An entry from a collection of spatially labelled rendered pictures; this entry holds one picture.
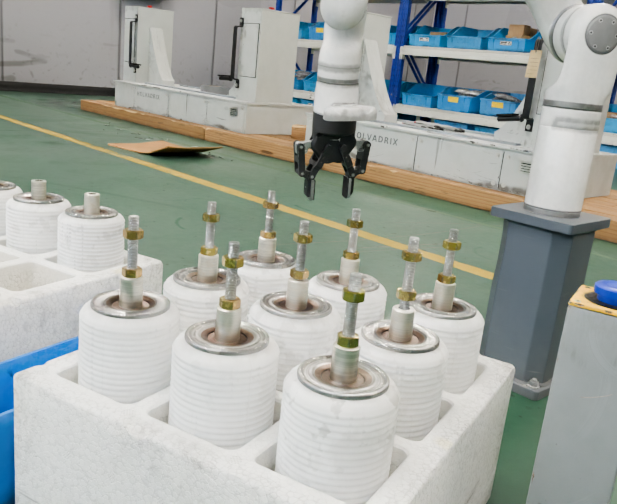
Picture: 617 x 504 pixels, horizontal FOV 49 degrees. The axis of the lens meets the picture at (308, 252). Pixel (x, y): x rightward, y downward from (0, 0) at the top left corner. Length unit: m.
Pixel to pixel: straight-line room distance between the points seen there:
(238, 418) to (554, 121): 0.75
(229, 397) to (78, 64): 7.00
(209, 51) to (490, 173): 5.75
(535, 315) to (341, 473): 0.69
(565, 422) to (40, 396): 0.49
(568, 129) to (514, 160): 1.77
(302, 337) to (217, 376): 0.12
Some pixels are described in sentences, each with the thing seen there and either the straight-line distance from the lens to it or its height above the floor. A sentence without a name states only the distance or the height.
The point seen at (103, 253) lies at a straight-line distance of 1.03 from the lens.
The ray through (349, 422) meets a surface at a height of 0.24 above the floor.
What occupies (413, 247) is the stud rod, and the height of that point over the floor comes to 0.34.
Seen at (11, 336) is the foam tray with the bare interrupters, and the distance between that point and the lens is 0.92.
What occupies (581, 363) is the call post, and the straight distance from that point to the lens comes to 0.66.
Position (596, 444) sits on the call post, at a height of 0.19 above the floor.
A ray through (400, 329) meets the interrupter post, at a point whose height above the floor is 0.26.
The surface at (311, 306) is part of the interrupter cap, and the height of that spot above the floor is 0.25.
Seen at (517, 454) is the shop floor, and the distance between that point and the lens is 1.04.
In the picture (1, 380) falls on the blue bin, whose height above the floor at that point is 0.10.
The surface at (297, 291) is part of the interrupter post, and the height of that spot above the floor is 0.27.
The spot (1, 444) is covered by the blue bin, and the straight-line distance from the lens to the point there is 0.80.
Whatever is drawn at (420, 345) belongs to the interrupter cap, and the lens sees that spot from 0.64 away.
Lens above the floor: 0.49
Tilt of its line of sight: 15 degrees down
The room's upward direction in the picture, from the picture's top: 6 degrees clockwise
